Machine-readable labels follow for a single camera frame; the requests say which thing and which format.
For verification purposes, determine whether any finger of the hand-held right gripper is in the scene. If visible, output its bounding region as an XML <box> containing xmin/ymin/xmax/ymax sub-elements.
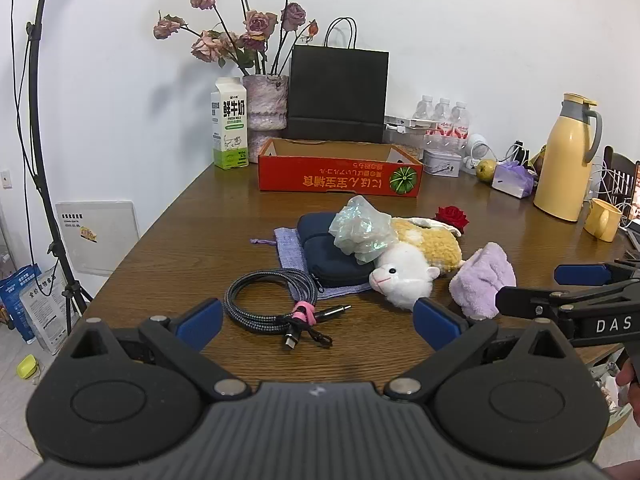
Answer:
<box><xmin>554</xmin><ymin>259</ymin><xmax>640</xmax><ymax>286</ymax></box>
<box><xmin>496</xmin><ymin>284</ymin><xmax>608</xmax><ymax>321</ymax></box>

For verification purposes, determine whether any grey braided charging cable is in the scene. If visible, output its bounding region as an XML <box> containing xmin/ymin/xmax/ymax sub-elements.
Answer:
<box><xmin>224</xmin><ymin>268</ymin><xmax>352</xmax><ymax>350</ymax></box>

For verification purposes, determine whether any yellow thermos jug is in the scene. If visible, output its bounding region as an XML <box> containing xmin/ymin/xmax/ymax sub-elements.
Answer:
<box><xmin>533</xmin><ymin>92</ymin><xmax>603</xmax><ymax>222</ymax></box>

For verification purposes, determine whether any dark wooden chair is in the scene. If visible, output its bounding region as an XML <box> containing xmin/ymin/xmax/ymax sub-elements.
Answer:
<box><xmin>602</xmin><ymin>146</ymin><xmax>640</xmax><ymax>196</ymax></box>

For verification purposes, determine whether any person's right hand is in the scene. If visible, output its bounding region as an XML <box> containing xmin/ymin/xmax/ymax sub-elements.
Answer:
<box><xmin>616</xmin><ymin>360</ymin><xmax>640</xmax><ymax>428</ymax></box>

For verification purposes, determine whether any purple plush cloth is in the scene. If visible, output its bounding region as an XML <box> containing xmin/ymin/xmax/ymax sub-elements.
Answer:
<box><xmin>448</xmin><ymin>241</ymin><xmax>517</xmax><ymax>320</ymax></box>

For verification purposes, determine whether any blue food bag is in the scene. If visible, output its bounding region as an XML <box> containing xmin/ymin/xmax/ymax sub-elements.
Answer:
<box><xmin>0</xmin><ymin>264</ymin><xmax>43</xmax><ymax>345</ymax></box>

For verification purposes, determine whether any mottled purple vase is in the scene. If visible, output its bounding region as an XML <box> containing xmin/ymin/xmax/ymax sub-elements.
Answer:
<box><xmin>242</xmin><ymin>74</ymin><xmax>290</xmax><ymax>151</ymax></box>

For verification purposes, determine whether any iridescent plastic bag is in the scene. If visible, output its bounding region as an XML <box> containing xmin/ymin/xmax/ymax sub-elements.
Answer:
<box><xmin>328</xmin><ymin>195</ymin><xmax>396</xmax><ymax>265</ymax></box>

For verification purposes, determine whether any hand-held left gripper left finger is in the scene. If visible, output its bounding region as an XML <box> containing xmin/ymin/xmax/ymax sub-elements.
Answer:
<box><xmin>60</xmin><ymin>297</ymin><xmax>252</xmax><ymax>403</ymax></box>

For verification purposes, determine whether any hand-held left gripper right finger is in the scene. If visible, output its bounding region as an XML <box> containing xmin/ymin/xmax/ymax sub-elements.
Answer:
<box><xmin>384</xmin><ymin>298</ymin><xmax>575</xmax><ymax>403</ymax></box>

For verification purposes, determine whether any white charging cable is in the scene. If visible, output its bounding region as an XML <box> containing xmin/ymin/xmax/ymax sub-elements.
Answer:
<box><xmin>587</xmin><ymin>162</ymin><xmax>636</xmax><ymax>221</ymax></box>

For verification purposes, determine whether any white flat carton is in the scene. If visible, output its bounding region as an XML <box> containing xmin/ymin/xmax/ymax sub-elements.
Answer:
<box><xmin>384</xmin><ymin>114</ymin><xmax>468</xmax><ymax>134</ymax></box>

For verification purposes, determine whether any navy zip pouch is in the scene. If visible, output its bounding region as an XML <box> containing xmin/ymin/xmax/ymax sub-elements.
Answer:
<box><xmin>297</xmin><ymin>212</ymin><xmax>386</xmax><ymax>288</ymax></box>

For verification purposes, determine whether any pale tin box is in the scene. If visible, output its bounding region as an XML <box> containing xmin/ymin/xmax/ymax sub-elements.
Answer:
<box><xmin>422</xmin><ymin>148</ymin><xmax>463</xmax><ymax>178</ymax></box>

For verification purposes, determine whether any purple tissue pack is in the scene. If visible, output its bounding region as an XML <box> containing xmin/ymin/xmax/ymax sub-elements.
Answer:
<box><xmin>491</xmin><ymin>161</ymin><xmax>537</xmax><ymax>197</ymax></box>

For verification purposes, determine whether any white green milk carton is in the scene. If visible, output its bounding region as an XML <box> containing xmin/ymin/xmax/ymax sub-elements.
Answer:
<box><xmin>210</xmin><ymin>77</ymin><xmax>249</xmax><ymax>170</ymax></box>

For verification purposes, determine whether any clear seed container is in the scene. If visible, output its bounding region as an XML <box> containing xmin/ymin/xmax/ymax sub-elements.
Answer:
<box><xmin>384</xmin><ymin>127</ymin><xmax>426</xmax><ymax>159</ymax></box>

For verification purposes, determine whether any dried pink roses bouquet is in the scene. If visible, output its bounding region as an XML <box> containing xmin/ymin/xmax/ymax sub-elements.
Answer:
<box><xmin>152</xmin><ymin>0</ymin><xmax>318</xmax><ymax>77</ymax></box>

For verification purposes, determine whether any black paper bag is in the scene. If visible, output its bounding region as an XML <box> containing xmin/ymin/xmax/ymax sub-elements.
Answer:
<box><xmin>286</xmin><ymin>17</ymin><xmax>390</xmax><ymax>145</ymax></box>

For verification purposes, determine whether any yellow green small object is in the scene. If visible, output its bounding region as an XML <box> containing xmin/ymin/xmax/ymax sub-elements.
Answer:
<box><xmin>16</xmin><ymin>354</ymin><xmax>41</xmax><ymax>380</ymax></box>

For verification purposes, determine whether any black light stand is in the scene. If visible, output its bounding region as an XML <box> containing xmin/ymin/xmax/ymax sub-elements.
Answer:
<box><xmin>9</xmin><ymin>0</ymin><xmax>95</xmax><ymax>336</ymax></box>

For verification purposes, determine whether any yellow cup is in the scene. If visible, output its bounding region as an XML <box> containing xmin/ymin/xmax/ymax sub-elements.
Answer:
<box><xmin>583</xmin><ymin>198</ymin><xmax>623</xmax><ymax>243</ymax></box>

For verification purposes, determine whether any white yellow plush alpaca toy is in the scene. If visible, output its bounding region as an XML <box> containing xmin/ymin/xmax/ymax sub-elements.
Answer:
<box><xmin>369</xmin><ymin>216</ymin><xmax>463</xmax><ymax>311</ymax></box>

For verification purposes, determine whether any small white fan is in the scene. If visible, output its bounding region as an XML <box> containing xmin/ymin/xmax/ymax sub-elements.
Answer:
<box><xmin>465</xmin><ymin>133</ymin><xmax>493</xmax><ymax>173</ymax></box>

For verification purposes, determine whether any white board with sticker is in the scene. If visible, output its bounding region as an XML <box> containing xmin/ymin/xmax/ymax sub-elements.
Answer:
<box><xmin>55</xmin><ymin>201</ymin><xmax>141</xmax><ymax>277</ymax></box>

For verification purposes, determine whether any red cardboard box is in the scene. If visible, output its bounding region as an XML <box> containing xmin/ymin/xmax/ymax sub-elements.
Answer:
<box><xmin>258</xmin><ymin>137</ymin><xmax>424</xmax><ymax>196</ymax></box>

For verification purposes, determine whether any red artificial rose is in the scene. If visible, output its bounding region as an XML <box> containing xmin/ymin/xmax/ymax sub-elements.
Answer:
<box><xmin>434</xmin><ymin>205</ymin><xmax>471</xmax><ymax>236</ymax></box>

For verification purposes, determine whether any lilac drawstring bag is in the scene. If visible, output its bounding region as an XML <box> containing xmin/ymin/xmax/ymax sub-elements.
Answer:
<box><xmin>250</xmin><ymin>226</ymin><xmax>373</xmax><ymax>298</ymax></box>

